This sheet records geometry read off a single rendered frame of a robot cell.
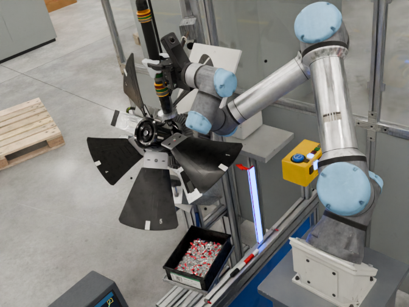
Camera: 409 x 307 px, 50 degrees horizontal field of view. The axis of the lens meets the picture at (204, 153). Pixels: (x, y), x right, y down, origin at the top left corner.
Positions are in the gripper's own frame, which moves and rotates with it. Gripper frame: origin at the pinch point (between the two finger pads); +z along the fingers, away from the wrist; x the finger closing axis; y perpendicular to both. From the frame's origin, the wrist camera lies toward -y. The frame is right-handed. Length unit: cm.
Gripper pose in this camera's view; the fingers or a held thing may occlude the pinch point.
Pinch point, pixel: (149, 57)
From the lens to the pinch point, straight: 150.3
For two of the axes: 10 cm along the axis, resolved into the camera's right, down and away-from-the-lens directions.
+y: 1.5, 8.2, 5.5
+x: 6.9, -4.9, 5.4
